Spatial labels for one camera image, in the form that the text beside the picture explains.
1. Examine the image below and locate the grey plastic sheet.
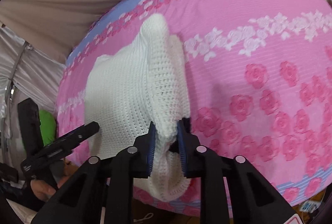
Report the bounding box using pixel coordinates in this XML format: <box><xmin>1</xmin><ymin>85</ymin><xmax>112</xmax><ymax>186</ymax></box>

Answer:
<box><xmin>0</xmin><ymin>23</ymin><xmax>67</xmax><ymax>170</ymax></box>

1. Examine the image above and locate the person's left hand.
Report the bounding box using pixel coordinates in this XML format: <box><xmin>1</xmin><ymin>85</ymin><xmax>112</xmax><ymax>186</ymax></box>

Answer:
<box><xmin>31</xmin><ymin>179</ymin><xmax>58</xmax><ymax>201</ymax></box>

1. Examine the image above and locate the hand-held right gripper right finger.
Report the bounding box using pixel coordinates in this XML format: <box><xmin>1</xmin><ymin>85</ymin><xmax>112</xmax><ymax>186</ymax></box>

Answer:
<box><xmin>176</xmin><ymin>120</ymin><xmax>299</xmax><ymax>224</ymax></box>

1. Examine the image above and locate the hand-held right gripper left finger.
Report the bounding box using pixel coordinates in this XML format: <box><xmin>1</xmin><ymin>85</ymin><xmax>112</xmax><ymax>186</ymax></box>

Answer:
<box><xmin>31</xmin><ymin>121</ymin><xmax>157</xmax><ymax>224</ymax></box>

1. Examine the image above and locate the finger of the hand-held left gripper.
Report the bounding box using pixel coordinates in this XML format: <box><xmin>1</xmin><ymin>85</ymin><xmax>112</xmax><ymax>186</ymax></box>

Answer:
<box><xmin>17</xmin><ymin>97</ymin><xmax>42</xmax><ymax>160</ymax></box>
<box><xmin>40</xmin><ymin>121</ymin><xmax>100</xmax><ymax>155</ymax></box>

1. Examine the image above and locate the blue white packet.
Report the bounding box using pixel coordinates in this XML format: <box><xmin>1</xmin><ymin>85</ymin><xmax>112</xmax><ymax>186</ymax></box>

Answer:
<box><xmin>300</xmin><ymin>199</ymin><xmax>323</xmax><ymax>214</ymax></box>

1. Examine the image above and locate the white red black knit sweater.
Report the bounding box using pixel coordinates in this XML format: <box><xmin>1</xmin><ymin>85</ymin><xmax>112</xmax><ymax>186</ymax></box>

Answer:
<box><xmin>84</xmin><ymin>14</ymin><xmax>193</xmax><ymax>202</ymax></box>

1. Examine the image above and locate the green object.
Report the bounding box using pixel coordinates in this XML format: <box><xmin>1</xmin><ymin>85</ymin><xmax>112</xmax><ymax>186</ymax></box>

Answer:
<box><xmin>39</xmin><ymin>109</ymin><xmax>57</xmax><ymax>147</ymax></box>

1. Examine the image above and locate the pink floral bed sheet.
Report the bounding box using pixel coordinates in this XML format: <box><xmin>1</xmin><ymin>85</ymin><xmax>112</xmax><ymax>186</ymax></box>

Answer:
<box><xmin>55</xmin><ymin>0</ymin><xmax>332</xmax><ymax>217</ymax></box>

